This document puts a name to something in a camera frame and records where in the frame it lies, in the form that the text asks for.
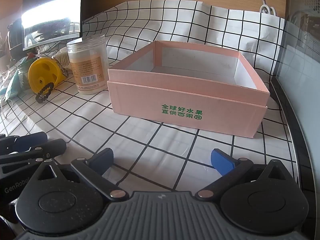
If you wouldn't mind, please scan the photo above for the black white checked tablecloth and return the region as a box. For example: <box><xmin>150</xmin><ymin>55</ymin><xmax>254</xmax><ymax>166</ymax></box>
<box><xmin>0</xmin><ymin>0</ymin><xmax>298</xmax><ymax>198</ymax></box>

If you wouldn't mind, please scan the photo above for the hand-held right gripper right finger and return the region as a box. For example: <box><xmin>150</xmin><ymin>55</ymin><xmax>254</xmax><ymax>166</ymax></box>
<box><xmin>196</xmin><ymin>149</ymin><xmax>292</xmax><ymax>202</ymax></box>

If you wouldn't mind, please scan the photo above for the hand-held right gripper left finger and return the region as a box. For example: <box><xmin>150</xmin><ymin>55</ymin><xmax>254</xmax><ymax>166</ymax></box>
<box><xmin>30</xmin><ymin>148</ymin><xmax>128</xmax><ymax>202</ymax></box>

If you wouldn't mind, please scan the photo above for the computer monitor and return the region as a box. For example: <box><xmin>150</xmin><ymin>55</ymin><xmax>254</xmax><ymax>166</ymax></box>
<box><xmin>22</xmin><ymin>0</ymin><xmax>83</xmax><ymax>52</ymax></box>

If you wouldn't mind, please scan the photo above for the clear plastic jar tan label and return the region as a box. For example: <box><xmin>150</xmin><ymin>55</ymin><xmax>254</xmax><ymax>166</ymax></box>
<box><xmin>66</xmin><ymin>34</ymin><xmax>108</xmax><ymax>95</ymax></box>

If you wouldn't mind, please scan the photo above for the pink cardboard box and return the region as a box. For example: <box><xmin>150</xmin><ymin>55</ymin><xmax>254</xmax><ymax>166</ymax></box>
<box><xmin>107</xmin><ymin>40</ymin><xmax>271</xmax><ymax>138</ymax></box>

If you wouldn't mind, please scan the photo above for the yellow plastic cup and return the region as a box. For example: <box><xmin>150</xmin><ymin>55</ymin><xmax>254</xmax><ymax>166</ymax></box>
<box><xmin>28</xmin><ymin>57</ymin><xmax>62</xmax><ymax>95</ymax></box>

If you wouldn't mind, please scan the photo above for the black hair tie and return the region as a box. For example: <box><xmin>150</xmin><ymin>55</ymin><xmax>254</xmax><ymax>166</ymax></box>
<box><xmin>35</xmin><ymin>82</ymin><xmax>54</xmax><ymax>104</ymax></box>

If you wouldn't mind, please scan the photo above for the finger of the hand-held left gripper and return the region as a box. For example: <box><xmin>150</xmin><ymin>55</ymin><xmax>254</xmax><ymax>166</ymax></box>
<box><xmin>0</xmin><ymin>131</ymin><xmax>48</xmax><ymax>153</ymax></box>
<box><xmin>0</xmin><ymin>139</ymin><xmax>67</xmax><ymax>171</ymax></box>

